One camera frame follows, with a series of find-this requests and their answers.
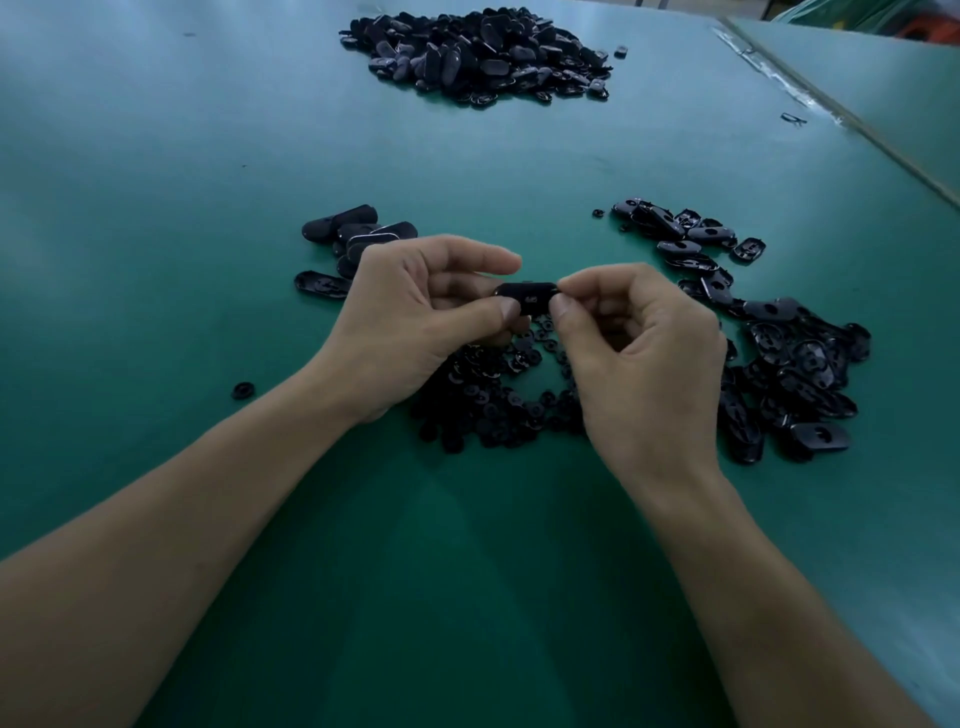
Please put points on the person's right hand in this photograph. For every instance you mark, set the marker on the person's right hand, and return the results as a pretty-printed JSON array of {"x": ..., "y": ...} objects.
[{"x": 653, "y": 383}]

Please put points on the person's left hand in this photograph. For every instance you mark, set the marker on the person's left hand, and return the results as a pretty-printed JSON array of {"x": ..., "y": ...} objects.
[{"x": 390, "y": 330}]

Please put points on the assembled black oval piece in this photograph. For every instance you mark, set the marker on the assembled black oval piece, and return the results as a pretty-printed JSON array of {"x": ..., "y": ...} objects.
[
  {"x": 387, "y": 233},
  {"x": 333, "y": 222}
]

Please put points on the pile of small black buttons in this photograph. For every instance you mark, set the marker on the pile of small black buttons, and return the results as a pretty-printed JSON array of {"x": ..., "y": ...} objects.
[{"x": 480, "y": 413}]

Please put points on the pile of black oval shells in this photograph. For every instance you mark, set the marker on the pile of black oval shells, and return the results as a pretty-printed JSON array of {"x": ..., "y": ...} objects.
[{"x": 795, "y": 375}]

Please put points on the lone black ring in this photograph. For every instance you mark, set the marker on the lone black ring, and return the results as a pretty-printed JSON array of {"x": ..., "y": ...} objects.
[{"x": 243, "y": 390}]

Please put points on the person's right forearm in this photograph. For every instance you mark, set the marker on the person's right forearm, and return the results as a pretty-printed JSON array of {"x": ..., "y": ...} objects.
[{"x": 795, "y": 623}]

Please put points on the person's left forearm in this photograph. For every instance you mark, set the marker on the person's left forearm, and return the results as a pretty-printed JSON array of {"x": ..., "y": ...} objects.
[{"x": 143, "y": 578}]

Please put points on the small black plastic scrap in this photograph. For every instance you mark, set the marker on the small black plastic scrap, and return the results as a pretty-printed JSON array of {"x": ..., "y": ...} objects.
[{"x": 794, "y": 119}]

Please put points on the green striped bag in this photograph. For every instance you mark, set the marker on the green striped bag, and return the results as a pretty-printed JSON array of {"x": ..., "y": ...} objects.
[{"x": 870, "y": 12}]

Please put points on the red plastic stool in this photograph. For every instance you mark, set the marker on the red plastic stool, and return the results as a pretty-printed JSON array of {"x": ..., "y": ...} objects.
[{"x": 927, "y": 27}]

